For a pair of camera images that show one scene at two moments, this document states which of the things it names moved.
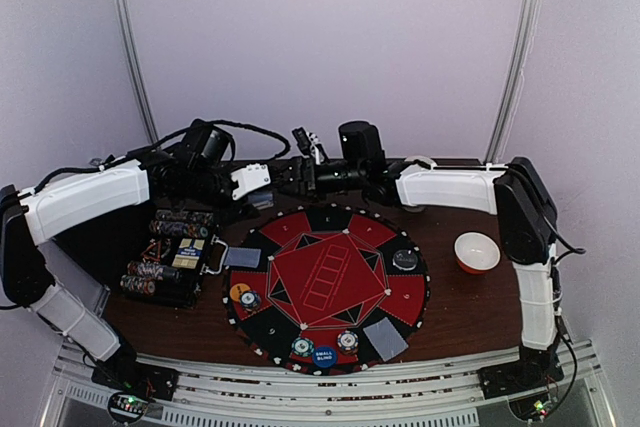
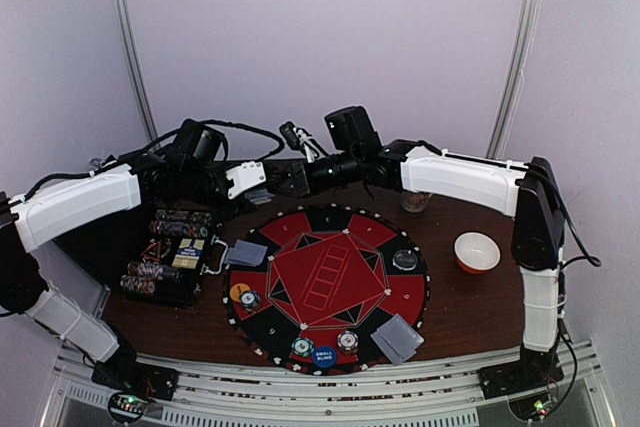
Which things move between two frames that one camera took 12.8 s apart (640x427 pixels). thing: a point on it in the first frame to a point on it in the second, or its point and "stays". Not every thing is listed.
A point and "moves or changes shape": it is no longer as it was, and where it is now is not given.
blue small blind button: (324, 355) stays
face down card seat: (385, 338) moves or changes shape
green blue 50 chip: (302, 346) stays
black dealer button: (404, 259) stays
